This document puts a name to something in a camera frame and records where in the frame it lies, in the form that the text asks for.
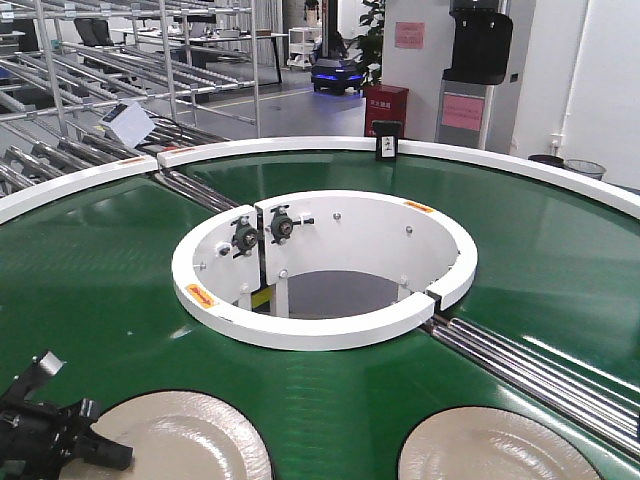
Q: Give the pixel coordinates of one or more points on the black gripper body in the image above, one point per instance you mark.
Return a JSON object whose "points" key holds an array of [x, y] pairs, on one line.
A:
{"points": [[39, 439]]}

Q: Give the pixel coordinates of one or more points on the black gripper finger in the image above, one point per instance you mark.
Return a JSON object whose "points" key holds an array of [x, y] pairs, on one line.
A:
{"points": [[102, 452], [39, 372]]}

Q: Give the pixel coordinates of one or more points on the beige black-rimmed plate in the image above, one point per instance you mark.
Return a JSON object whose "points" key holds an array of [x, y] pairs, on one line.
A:
{"points": [[475, 442], [179, 435]]}

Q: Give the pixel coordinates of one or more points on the steel conveyor rollers left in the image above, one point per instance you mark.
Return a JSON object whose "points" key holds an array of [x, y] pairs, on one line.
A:
{"points": [[194, 190]]}

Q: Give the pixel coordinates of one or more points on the steel conveyor rollers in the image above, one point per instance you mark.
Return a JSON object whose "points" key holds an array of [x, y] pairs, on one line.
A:
{"points": [[609, 415], [194, 190]]}

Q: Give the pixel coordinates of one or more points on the white control box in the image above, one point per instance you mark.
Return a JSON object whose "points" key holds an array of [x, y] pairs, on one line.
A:
{"points": [[128, 122]]}

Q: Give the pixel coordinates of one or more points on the metal roller rack shelving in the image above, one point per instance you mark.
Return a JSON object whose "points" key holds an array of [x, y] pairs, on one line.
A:
{"points": [[65, 64]]}

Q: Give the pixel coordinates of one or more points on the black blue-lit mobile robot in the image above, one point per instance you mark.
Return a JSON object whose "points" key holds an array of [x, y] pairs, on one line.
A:
{"points": [[336, 75]]}

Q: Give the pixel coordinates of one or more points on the white trolley cart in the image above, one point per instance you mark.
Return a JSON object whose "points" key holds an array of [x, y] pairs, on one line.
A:
{"points": [[301, 44]]}

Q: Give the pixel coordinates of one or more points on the red fire extinguisher box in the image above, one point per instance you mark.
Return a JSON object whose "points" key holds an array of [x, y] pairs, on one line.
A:
{"points": [[385, 102]]}

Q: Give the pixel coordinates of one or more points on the green potted plant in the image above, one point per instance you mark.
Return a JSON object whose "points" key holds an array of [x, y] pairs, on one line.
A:
{"points": [[369, 45]]}

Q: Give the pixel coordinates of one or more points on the grey cabinet with pink notice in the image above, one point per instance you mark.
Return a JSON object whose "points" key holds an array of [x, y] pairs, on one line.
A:
{"points": [[464, 114]]}

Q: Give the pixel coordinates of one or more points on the pink notice on pillar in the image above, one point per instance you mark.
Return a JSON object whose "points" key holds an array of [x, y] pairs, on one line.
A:
{"points": [[409, 35]]}

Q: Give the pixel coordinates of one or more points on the steel conveyor rollers right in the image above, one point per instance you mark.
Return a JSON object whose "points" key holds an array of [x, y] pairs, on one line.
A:
{"points": [[609, 415]]}

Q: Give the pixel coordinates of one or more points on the black dome waste bin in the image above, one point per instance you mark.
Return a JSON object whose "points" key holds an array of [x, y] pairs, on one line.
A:
{"points": [[547, 159]]}

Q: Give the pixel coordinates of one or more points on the white outer rail left segment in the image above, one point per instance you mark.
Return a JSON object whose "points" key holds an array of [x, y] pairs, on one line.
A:
{"points": [[32, 197]]}

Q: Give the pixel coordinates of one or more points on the white rail segment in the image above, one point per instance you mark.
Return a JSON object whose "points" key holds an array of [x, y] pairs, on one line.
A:
{"points": [[599, 191], [32, 197]]}

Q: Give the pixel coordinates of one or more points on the black sensor bracket on rail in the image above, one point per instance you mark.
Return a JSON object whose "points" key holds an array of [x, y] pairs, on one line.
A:
{"points": [[387, 134]]}

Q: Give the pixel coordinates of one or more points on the black wall-mounted dispenser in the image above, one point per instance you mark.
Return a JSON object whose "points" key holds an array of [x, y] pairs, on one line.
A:
{"points": [[482, 41]]}

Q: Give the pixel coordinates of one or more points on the wire mesh waste bin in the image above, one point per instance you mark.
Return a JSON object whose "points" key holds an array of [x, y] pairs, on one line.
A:
{"points": [[586, 168]]}

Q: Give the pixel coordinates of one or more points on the white outer rail right segment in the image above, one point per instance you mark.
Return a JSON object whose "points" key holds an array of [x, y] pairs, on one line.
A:
{"points": [[599, 191]]}

